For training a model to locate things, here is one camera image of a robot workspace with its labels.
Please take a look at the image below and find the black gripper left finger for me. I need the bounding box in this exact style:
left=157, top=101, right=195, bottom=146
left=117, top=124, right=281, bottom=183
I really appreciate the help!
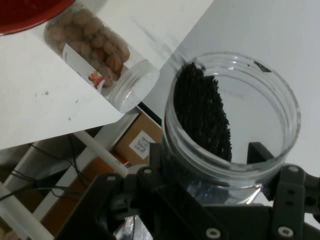
left=56, top=142, right=230, bottom=240

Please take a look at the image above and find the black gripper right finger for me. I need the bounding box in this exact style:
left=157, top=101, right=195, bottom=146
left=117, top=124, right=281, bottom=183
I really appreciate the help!
left=247, top=141, right=320, bottom=240

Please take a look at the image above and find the clear jar with black grains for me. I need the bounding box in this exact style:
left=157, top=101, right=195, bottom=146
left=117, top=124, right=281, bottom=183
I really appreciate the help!
left=161, top=51, right=302, bottom=208

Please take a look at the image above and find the orange brown box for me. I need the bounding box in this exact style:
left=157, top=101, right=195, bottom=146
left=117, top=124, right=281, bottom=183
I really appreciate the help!
left=39, top=157, right=126, bottom=231

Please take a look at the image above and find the brown cardboard box with label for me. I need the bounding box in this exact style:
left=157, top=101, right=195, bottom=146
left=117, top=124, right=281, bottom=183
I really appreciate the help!
left=109, top=112, right=166, bottom=166

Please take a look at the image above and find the nut jar with white lid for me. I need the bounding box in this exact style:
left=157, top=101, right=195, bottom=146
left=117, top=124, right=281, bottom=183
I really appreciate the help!
left=43, top=7, right=161, bottom=115

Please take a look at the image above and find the red bowl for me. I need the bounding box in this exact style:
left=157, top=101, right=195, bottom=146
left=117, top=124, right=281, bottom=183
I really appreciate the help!
left=0, top=0, right=76, bottom=36

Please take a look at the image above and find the white table leg frame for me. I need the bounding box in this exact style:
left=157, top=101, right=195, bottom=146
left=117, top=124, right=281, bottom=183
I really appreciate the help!
left=0, top=107, right=163, bottom=240

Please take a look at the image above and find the thin black loose cable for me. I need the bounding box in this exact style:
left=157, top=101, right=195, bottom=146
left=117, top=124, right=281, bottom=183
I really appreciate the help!
left=0, top=142, right=88, bottom=201

